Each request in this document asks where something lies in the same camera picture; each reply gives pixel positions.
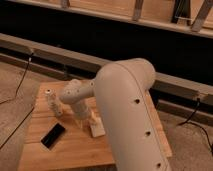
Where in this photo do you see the black smartphone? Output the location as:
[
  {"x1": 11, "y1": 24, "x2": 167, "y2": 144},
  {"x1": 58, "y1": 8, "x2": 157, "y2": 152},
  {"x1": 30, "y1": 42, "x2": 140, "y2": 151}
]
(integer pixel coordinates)
[{"x1": 41, "y1": 123, "x2": 65, "y2": 149}]

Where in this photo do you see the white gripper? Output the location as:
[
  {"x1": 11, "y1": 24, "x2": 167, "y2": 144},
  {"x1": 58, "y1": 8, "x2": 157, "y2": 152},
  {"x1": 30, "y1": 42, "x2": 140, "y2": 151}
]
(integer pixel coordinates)
[{"x1": 71, "y1": 100, "x2": 101, "y2": 129}]

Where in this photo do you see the black cable right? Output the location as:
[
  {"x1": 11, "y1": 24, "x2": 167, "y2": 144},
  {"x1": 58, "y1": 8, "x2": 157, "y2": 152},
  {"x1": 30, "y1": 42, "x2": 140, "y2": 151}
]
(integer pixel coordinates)
[{"x1": 176, "y1": 97, "x2": 213, "y2": 154}]

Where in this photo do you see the clear plastic bottle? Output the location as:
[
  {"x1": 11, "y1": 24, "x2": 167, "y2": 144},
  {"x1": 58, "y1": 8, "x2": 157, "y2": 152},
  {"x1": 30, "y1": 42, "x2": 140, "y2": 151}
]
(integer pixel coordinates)
[{"x1": 45, "y1": 89, "x2": 63, "y2": 117}]

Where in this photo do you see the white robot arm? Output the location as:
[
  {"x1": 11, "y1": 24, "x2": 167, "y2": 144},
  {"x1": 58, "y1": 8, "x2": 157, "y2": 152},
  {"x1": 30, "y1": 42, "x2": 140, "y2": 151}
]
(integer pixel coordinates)
[{"x1": 59, "y1": 58, "x2": 171, "y2": 171}]

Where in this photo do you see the black cable left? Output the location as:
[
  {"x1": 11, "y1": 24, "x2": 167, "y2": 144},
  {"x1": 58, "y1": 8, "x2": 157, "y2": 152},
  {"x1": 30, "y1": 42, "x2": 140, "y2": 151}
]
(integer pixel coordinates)
[{"x1": 0, "y1": 49, "x2": 36, "y2": 149}]

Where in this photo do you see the black cable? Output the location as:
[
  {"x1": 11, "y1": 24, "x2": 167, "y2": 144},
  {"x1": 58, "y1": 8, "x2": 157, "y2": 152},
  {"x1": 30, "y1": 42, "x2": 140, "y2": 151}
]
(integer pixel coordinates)
[
  {"x1": 176, "y1": 97, "x2": 213, "y2": 154},
  {"x1": 0, "y1": 49, "x2": 36, "y2": 149}
]

